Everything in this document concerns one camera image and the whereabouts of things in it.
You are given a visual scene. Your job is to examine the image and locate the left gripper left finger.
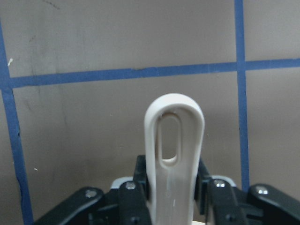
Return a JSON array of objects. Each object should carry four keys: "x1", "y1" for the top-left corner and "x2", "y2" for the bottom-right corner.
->
[{"x1": 118, "y1": 155, "x2": 152, "y2": 225}]

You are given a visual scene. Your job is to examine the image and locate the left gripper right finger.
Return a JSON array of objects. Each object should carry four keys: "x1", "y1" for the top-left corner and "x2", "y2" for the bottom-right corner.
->
[{"x1": 194, "y1": 159, "x2": 246, "y2": 225}]

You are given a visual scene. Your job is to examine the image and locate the beige plastic dustpan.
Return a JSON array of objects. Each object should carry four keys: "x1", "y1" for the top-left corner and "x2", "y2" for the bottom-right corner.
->
[{"x1": 144, "y1": 93, "x2": 205, "y2": 225}]

